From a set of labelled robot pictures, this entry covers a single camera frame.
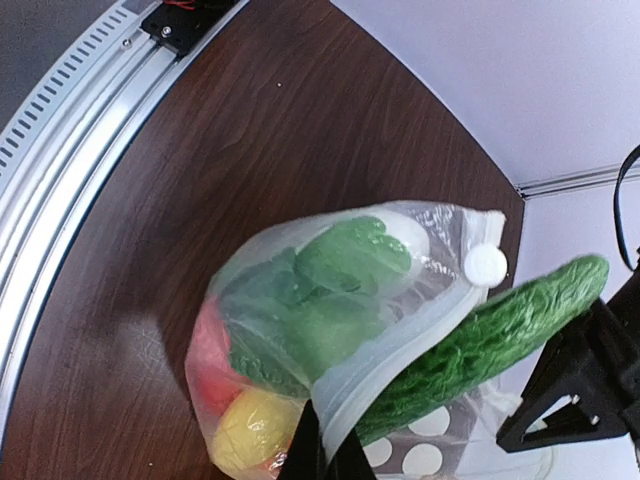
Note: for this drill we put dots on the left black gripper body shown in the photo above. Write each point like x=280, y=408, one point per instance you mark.
x=585, y=385

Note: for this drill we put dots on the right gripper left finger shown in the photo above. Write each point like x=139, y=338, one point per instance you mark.
x=306, y=458

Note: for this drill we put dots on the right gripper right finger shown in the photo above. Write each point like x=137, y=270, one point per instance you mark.
x=350, y=462

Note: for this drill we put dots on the yellow toy squash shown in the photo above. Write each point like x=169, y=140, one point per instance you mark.
x=254, y=435

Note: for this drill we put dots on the dark green toy cucumber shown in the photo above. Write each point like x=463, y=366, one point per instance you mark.
x=492, y=338

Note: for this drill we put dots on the dotted clear zip bag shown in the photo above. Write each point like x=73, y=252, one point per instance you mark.
x=455, y=441

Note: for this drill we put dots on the light green toy gourd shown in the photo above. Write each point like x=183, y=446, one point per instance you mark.
x=355, y=256

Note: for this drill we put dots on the white toy radish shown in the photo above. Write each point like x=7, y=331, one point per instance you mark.
x=410, y=234

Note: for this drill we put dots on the left aluminium frame post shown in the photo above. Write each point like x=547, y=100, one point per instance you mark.
x=569, y=183

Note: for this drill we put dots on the front aluminium rail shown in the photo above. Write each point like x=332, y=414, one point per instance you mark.
x=58, y=150

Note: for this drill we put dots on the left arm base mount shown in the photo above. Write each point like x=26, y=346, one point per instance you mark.
x=180, y=25

